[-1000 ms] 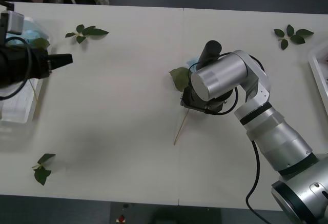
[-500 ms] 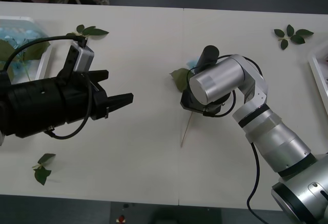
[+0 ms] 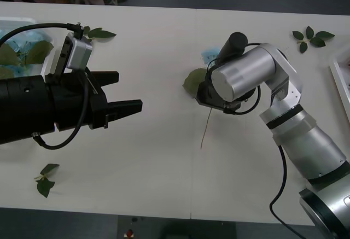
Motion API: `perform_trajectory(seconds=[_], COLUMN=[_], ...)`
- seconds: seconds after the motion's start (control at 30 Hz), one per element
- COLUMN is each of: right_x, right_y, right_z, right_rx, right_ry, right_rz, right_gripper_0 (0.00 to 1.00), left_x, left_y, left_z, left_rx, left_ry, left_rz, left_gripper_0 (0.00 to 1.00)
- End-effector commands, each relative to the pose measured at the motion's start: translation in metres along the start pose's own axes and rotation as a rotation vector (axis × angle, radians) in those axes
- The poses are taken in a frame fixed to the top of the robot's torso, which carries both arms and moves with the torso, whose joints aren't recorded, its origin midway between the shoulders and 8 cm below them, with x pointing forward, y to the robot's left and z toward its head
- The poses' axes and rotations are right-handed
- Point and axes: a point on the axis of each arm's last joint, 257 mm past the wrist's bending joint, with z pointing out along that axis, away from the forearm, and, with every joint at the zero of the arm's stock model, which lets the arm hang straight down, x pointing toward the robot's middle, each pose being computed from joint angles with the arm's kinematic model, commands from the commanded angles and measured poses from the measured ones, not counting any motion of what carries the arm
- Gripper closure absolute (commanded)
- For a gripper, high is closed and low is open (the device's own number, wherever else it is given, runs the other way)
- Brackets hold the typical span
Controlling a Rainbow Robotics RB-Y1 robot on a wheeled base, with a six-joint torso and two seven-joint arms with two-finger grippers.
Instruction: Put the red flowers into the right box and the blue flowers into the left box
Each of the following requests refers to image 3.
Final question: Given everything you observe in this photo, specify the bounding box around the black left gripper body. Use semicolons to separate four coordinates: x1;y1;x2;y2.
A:
45;71;110;132

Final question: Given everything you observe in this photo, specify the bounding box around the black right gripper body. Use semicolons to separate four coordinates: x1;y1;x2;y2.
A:
196;79;228;112

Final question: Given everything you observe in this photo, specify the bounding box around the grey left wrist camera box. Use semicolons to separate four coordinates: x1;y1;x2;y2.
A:
55;31;94;73

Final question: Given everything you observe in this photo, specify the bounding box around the shallow white box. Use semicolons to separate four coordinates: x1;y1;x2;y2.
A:
0;16;57;80
329;54;350;108

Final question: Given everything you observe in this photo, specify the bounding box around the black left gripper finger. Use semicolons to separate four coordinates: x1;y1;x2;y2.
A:
106;99;143;123
94;71;120;90

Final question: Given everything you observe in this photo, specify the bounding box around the green leaf sprig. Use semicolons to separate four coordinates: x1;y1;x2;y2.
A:
81;25;118;42

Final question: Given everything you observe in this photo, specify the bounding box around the green two-leaf sprig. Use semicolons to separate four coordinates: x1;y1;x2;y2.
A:
34;163;60;199

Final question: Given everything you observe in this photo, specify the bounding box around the green five-leaf sprig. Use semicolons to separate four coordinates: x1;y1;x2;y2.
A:
292;25;336;54

